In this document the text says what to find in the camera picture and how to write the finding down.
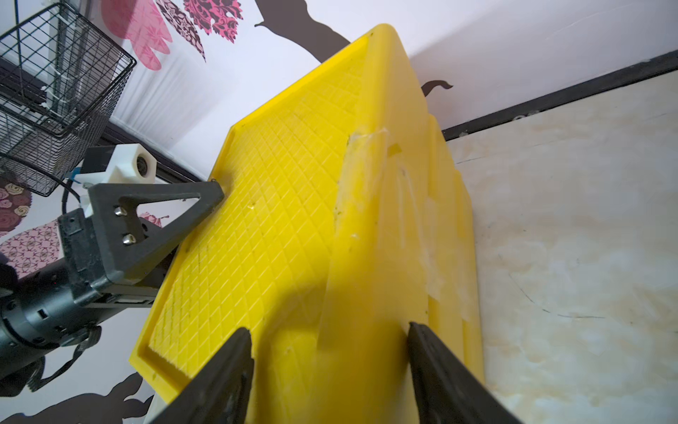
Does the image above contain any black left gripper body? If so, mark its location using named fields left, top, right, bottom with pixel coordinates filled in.
left=1, top=210, right=175, bottom=379

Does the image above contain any black wire basket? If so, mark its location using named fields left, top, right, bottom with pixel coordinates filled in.
left=1, top=2, right=136, bottom=197

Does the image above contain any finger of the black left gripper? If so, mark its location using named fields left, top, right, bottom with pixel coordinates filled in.
left=85, top=179, right=226, bottom=287

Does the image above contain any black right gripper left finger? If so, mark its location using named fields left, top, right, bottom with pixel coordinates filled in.
left=153, top=327, right=254, bottom=424

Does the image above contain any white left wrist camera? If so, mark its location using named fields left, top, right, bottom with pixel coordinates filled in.
left=75, top=144, right=157, bottom=188

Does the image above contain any yellow plastic drawer cabinet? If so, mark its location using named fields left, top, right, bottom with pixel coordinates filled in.
left=130, top=24, right=484, bottom=423

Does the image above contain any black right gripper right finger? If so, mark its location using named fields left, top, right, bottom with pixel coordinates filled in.
left=407, top=323, right=520, bottom=424

